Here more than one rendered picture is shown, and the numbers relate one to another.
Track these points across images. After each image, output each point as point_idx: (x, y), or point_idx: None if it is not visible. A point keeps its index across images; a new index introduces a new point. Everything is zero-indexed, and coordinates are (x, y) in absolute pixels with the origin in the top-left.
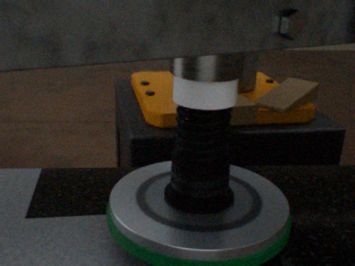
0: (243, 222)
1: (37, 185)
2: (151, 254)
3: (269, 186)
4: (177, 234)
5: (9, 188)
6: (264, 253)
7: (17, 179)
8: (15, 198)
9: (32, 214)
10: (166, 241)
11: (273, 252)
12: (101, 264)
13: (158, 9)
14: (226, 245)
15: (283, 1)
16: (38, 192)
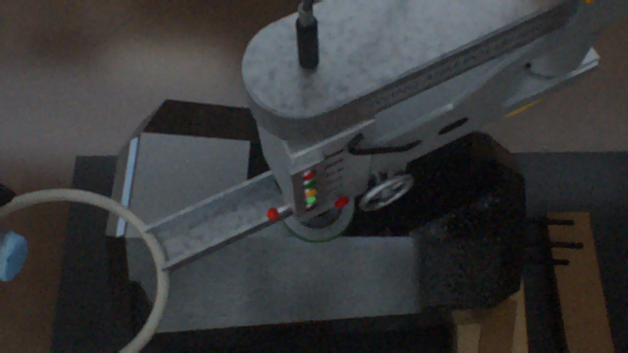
0: (329, 224)
1: (249, 159)
2: (292, 233)
3: (350, 199)
4: (302, 229)
5: (235, 160)
6: (333, 238)
7: (238, 151)
8: (239, 170)
9: None
10: (298, 232)
11: (337, 236)
12: (277, 222)
13: (288, 212)
14: (318, 237)
15: None
16: (249, 166)
